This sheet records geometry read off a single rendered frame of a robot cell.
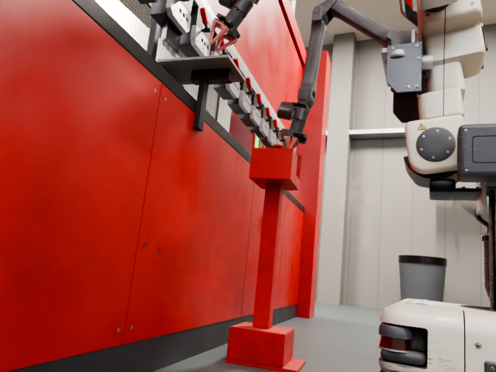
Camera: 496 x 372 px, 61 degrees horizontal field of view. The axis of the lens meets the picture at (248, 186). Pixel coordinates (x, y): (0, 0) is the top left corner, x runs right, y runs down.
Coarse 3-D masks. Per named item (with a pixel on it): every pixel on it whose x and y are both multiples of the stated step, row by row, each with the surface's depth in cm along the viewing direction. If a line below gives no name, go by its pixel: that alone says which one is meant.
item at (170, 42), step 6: (168, 24) 152; (162, 30) 151; (168, 30) 152; (174, 30) 156; (162, 36) 151; (168, 36) 152; (174, 36) 156; (180, 36) 161; (162, 42) 150; (168, 42) 152; (174, 42) 156; (168, 48) 154; (174, 48) 157; (174, 54) 158
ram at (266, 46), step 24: (216, 0) 185; (264, 0) 255; (240, 24) 215; (264, 24) 256; (240, 48) 216; (264, 48) 258; (288, 48) 318; (264, 72) 260; (288, 72) 321; (288, 96) 323; (288, 120) 326
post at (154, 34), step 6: (156, 24) 281; (150, 30) 282; (156, 30) 281; (150, 36) 281; (156, 36) 282; (150, 42) 279; (156, 42) 282; (150, 48) 278; (156, 48) 282; (150, 54) 277
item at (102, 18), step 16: (80, 0) 89; (96, 16) 94; (112, 32) 99; (128, 48) 106; (144, 64) 113; (160, 80) 121; (176, 96) 131; (208, 112) 154; (224, 128) 170; (240, 144) 188; (288, 192) 285; (304, 208) 345
